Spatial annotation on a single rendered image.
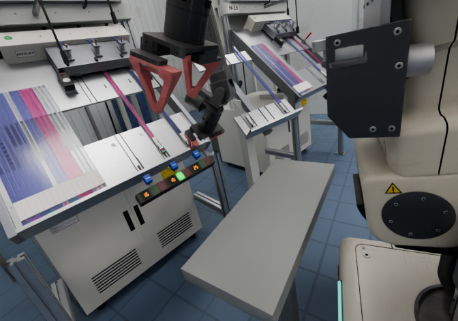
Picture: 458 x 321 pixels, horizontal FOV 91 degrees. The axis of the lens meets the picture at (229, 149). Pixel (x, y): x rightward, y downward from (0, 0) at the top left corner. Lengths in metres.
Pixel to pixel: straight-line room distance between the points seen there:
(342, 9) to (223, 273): 3.28
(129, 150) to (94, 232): 0.47
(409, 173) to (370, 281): 0.57
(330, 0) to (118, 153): 3.13
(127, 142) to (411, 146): 0.85
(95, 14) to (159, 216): 1.04
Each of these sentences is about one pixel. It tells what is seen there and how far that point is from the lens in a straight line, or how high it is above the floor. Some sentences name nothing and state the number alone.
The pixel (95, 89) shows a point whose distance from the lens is 1.14.
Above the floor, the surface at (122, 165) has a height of 0.76.
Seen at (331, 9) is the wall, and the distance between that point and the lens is 3.52.
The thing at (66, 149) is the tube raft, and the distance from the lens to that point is 0.94.
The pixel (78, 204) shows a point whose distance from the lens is 0.83.
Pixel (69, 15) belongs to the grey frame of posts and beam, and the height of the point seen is 1.33.
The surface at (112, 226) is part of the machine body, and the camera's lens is 1.26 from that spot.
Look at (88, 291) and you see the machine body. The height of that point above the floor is 0.18.
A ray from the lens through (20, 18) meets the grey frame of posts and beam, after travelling 1.30.
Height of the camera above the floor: 1.04
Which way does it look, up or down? 22 degrees down
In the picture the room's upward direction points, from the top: 12 degrees counter-clockwise
